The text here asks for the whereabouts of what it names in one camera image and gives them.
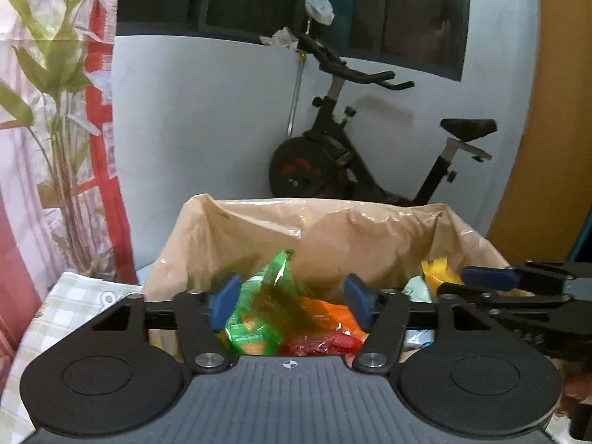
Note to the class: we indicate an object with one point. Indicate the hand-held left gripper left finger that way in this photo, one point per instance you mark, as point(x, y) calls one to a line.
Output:
point(225, 303)

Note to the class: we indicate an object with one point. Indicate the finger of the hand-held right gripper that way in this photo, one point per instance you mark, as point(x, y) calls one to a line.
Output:
point(504, 297)
point(490, 277)

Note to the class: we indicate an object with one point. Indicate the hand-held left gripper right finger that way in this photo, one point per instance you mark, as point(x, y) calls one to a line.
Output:
point(357, 300)

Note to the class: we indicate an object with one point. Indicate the orange snack packet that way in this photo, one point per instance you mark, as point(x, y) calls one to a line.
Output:
point(330, 312)

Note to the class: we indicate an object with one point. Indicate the green clear-top snack packet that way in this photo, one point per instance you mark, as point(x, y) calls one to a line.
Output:
point(259, 305)

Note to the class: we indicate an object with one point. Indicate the yellow snack packet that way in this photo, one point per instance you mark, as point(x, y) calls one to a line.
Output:
point(439, 270)

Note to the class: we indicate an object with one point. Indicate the red snack packet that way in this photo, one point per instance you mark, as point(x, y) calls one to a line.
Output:
point(319, 344)

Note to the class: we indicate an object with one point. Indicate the pale green snack packet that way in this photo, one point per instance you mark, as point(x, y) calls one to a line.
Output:
point(418, 289)

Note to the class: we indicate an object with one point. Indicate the white and blue snack packet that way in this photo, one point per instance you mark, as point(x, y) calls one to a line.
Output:
point(418, 338)

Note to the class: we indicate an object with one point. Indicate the person's right hand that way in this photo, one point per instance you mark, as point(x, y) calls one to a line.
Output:
point(571, 391)

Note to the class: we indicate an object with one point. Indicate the black exercise bike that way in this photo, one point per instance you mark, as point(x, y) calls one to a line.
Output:
point(351, 157)

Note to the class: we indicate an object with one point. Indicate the wooden door panel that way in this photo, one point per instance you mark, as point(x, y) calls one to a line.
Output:
point(550, 125)

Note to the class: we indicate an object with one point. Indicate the checkered printed blanket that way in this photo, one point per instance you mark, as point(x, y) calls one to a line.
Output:
point(55, 314)

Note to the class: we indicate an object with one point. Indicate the metal pole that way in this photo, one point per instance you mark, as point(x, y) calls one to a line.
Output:
point(296, 92)

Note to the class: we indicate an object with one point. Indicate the printed backdrop curtain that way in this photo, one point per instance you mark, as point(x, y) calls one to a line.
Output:
point(55, 125)

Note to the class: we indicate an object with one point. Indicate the crumpled white plastic bag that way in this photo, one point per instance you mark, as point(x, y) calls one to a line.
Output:
point(280, 38)

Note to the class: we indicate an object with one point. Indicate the clear plastic bag on pole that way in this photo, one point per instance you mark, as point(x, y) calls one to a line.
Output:
point(320, 9)

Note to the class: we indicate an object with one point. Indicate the dark window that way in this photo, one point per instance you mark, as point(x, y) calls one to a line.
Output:
point(296, 4)

